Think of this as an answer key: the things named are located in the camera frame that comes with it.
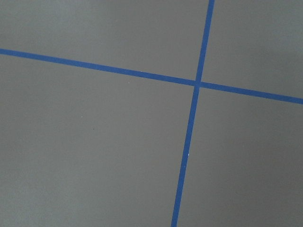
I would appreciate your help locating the brown paper table mat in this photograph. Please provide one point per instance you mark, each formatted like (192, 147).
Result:
(151, 113)

